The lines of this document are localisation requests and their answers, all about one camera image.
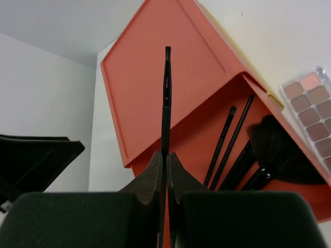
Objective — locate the small black powder brush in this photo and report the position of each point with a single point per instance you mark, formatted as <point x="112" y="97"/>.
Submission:
<point x="242" y="164"/>

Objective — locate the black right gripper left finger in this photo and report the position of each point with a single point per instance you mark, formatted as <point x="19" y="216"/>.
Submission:
<point x="130" y="217"/>

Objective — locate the small clear eyeshadow palette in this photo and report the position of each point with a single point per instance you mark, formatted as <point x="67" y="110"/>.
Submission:
<point x="308" y="99"/>

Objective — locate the thin black liner brush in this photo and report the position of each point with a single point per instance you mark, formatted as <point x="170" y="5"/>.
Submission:
<point x="165" y="138"/>

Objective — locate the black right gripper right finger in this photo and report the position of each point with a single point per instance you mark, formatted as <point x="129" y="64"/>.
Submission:
<point x="199" y="217"/>

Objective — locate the black fan brush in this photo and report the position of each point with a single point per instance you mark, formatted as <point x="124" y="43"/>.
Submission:
<point x="278" y="157"/>

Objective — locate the thin dark makeup brush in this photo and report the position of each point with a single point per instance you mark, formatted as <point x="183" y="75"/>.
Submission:
<point x="231" y="144"/>

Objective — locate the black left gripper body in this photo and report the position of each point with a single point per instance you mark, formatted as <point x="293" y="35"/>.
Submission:
<point x="31" y="164"/>

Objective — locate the orange drawer box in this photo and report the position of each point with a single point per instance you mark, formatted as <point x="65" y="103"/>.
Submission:
<point x="209" y="75"/>

